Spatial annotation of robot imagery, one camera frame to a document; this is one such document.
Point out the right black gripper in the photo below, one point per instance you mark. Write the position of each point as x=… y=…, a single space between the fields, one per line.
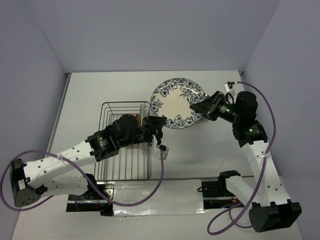
x=208 y=107

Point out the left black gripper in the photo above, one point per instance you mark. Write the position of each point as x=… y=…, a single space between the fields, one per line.
x=154 y=123

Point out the yellow patterned small plate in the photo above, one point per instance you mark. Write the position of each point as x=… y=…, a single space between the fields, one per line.
x=138 y=119

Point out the blue floral white plate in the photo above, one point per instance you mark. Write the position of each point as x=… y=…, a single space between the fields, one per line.
x=172 y=99

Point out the red and teal floral plate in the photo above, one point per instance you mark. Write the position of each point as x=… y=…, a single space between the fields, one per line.
x=142 y=113

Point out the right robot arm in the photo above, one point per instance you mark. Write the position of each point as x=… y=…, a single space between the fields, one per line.
x=268 y=204

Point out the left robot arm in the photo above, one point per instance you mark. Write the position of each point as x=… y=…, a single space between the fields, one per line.
x=59 y=174

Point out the silver foil tape sheet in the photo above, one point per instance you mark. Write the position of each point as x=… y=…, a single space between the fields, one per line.
x=173 y=198

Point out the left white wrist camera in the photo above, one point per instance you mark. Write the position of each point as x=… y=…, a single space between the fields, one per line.
x=159 y=151

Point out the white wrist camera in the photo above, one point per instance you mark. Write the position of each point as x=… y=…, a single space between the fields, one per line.
x=229 y=88
x=159 y=151

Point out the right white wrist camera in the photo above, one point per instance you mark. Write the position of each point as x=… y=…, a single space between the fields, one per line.
x=229 y=88

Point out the metal wire dish rack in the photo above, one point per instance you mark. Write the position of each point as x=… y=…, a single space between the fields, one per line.
x=133 y=163

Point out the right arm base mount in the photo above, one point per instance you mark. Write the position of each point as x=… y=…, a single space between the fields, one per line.
x=215 y=194

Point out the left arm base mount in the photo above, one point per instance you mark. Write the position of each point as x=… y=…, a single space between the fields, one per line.
x=90 y=201

